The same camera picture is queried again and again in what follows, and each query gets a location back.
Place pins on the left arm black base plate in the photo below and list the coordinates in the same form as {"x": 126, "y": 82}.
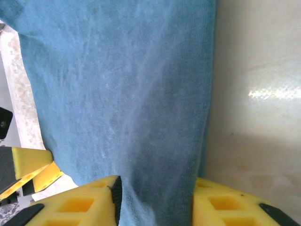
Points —
{"x": 4, "y": 122}

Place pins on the blue t-shirt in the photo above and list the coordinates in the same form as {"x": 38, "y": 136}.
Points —
{"x": 122, "y": 94}

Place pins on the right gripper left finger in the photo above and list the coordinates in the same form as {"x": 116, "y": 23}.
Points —
{"x": 77, "y": 204}

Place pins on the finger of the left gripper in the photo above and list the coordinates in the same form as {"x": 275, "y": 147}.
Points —
{"x": 26, "y": 162}
{"x": 47, "y": 176}

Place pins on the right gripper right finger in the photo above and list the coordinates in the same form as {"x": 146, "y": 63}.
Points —
{"x": 230, "y": 207}

